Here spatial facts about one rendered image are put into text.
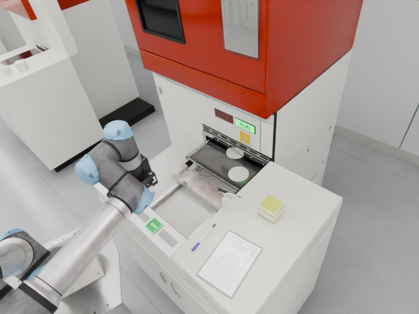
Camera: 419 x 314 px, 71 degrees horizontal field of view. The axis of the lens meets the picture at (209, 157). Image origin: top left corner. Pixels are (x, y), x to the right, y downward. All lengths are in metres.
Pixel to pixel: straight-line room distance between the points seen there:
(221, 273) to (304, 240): 0.32
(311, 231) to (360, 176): 1.64
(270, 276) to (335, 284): 1.14
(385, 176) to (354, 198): 0.38
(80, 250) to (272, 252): 0.64
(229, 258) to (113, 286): 0.49
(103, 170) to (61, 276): 0.27
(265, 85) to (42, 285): 0.88
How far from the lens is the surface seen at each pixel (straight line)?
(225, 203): 1.14
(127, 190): 0.83
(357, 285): 2.20
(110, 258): 1.39
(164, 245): 1.17
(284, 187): 1.28
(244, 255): 1.10
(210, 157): 1.51
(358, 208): 2.53
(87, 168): 0.82
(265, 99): 1.14
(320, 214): 1.22
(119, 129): 0.86
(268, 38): 1.03
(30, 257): 1.12
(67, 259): 0.77
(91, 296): 1.34
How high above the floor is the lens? 1.94
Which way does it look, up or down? 44 degrees down
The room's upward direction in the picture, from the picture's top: 9 degrees counter-clockwise
